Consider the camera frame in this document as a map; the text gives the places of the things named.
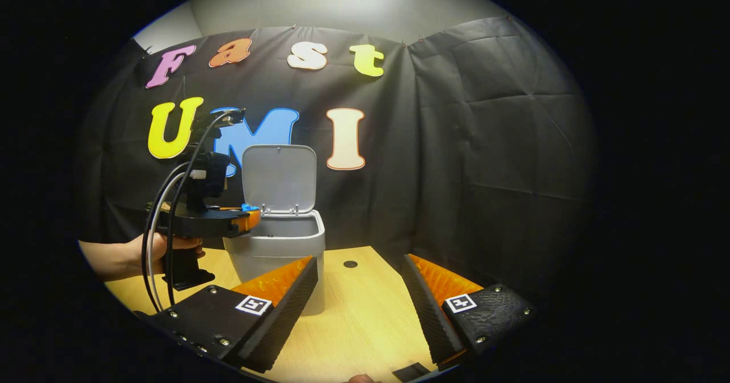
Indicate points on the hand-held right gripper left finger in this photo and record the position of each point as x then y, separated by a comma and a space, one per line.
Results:
285, 320

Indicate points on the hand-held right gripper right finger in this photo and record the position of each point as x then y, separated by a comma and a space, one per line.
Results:
430, 314

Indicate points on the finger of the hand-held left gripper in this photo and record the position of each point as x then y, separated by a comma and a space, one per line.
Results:
251, 221

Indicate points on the blue paper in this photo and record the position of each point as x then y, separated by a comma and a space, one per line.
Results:
248, 207

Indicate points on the white desktop garbage bin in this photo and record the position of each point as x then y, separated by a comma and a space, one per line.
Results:
279, 180

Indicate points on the wooden desktop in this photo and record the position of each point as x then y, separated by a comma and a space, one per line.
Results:
359, 314

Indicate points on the black backdrop cloth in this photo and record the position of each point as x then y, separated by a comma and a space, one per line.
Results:
485, 172

